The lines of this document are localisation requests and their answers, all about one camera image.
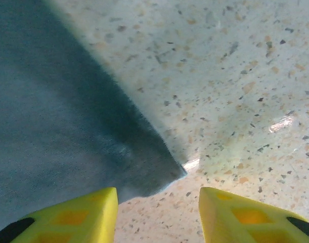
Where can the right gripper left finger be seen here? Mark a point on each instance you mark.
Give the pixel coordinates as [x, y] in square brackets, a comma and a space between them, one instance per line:
[76, 217]

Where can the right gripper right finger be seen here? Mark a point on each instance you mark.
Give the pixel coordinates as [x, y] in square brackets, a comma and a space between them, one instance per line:
[245, 217]

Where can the grey t-shirt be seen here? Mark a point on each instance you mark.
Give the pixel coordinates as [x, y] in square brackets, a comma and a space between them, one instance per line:
[55, 101]

